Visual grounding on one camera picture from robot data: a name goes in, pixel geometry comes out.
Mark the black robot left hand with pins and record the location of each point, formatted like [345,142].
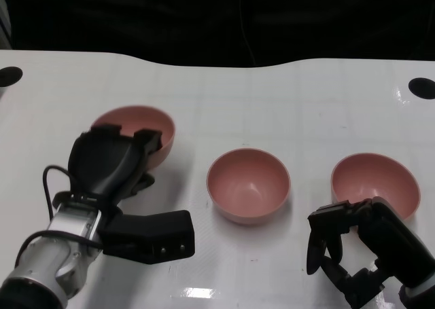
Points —
[98,163]

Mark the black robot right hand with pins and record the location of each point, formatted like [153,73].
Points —
[391,234]

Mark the pink plastic bowl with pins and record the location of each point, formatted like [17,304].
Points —
[372,178]
[248,186]
[142,119]

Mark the black round table grommet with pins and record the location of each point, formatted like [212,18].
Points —
[9,76]
[422,88]

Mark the black cloth backdrop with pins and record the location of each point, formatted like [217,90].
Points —
[170,20]

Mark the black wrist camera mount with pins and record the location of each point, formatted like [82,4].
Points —
[153,234]

